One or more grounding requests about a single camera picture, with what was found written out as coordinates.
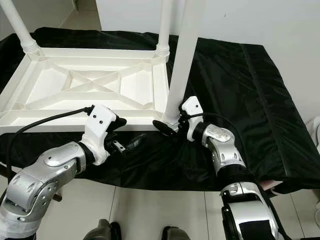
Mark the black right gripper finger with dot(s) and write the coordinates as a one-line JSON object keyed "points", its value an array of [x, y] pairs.
{"points": [[165, 128]]}

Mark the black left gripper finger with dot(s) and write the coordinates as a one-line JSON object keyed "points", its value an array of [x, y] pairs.
{"points": [[120, 123], [137, 141]]}

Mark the white tapered plastic table leg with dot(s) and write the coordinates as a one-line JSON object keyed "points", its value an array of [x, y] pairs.
{"points": [[187, 50], [164, 25], [15, 20]]}

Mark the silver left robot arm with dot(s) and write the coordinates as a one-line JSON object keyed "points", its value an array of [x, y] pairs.
{"points": [[40, 190]]}

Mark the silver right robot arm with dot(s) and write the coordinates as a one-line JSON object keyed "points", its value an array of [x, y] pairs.
{"points": [[230, 160]]}

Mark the black cloth table cover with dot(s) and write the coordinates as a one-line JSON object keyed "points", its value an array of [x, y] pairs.
{"points": [[255, 100]]}

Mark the black metal table leg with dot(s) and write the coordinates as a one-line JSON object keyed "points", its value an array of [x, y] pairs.
{"points": [[56, 197]]}

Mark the grey left robot foot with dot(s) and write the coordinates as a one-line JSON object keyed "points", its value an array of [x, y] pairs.
{"points": [[102, 231]]}

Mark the grey robot foot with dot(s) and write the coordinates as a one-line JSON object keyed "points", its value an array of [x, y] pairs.
{"points": [[175, 234], [102, 231]]}

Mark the grey right robot foot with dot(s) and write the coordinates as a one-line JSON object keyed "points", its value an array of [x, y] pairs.
{"points": [[175, 234]]}

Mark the white rounded plastic object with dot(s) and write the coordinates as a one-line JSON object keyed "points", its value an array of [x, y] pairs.
{"points": [[316, 130]]}

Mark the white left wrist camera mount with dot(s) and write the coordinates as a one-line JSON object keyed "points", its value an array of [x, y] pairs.
{"points": [[100, 120]]}

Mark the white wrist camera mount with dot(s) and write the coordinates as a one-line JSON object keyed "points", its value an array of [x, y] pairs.
{"points": [[192, 106], [100, 120]]}

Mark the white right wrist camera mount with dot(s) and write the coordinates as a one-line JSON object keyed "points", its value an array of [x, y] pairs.
{"points": [[192, 106]]}

